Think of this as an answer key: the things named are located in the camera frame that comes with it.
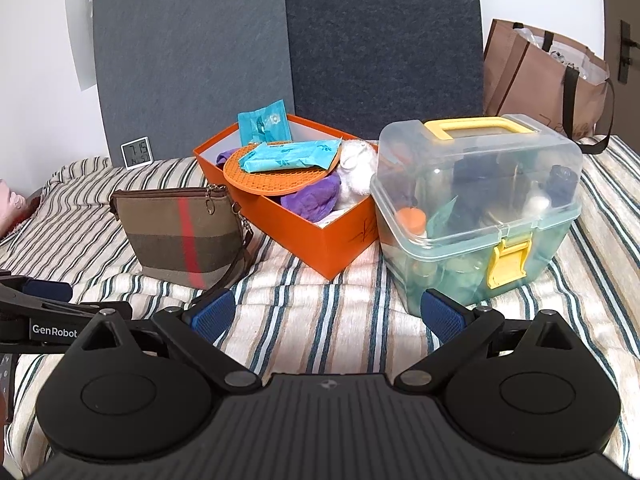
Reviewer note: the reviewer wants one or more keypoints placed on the blue wet wipes pack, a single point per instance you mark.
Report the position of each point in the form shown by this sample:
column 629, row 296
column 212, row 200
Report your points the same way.
column 290, row 155

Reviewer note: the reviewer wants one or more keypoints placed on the purple fleece cloth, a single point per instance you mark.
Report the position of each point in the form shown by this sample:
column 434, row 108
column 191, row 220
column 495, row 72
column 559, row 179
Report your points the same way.
column 313, row 203

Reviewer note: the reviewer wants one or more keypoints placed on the orange silicone honeycomb mat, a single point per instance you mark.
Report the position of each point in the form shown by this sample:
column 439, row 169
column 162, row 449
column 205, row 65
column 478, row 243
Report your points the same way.
column 273, row 182

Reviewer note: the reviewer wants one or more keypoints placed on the clear plastic storage box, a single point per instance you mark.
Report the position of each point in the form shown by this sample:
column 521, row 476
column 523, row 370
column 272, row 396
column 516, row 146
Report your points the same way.
column 472, row 207

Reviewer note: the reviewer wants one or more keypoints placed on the pink cushion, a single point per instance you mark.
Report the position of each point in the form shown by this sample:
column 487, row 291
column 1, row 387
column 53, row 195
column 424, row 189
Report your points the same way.
column 13, row 209

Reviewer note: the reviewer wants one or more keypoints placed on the brown plaid zipper pouch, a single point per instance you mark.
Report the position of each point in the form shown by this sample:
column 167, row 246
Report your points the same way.
column 193, row 237

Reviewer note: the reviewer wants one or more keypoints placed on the white digital clock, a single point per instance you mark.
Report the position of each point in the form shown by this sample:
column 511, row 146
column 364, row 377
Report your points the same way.
column 137, row 153

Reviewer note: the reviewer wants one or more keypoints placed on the brown paper shopping bag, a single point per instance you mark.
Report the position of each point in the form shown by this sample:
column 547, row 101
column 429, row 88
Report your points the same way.
column 551, row 78

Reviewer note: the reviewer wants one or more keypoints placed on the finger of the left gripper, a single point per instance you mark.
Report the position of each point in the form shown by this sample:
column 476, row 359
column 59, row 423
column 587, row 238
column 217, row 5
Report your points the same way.
column 33, row 324
column 48, row 290

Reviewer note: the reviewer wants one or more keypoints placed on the white pink plush toy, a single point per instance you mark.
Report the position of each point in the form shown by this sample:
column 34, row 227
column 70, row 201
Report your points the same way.
column 358, row 164

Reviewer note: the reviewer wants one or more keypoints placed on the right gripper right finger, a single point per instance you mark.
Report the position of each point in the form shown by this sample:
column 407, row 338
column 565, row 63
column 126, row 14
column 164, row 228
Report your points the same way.
column 463, row 335

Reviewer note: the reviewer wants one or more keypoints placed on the teal cartoon tissue pack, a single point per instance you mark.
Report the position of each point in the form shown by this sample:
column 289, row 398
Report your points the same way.
column 268, row 124

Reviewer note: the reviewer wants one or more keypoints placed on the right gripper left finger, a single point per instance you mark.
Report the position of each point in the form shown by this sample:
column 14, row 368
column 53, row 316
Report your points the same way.
column 191, row 334

